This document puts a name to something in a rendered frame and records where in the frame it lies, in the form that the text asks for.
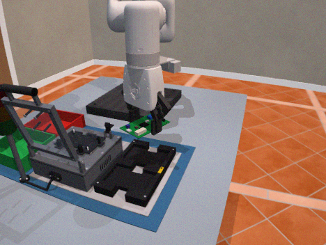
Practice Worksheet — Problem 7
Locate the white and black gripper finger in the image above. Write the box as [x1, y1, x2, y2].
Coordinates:
[150, 91, 171, 136]
[125, 102, 140, 123]

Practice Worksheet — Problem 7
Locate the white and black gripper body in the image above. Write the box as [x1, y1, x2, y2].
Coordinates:
[123, 63, 164, 111]

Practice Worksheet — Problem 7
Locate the green bin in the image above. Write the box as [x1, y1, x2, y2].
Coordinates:
[0, 129, 32, 173]

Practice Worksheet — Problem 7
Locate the green circuit board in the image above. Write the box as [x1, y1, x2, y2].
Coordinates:
[119, 114, 170, 139]

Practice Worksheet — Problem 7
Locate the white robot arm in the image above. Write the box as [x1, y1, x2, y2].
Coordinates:
[107, 0, 181, 73]

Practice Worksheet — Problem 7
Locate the red bin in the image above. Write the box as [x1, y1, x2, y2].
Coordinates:
[57, 110, 86, 130]

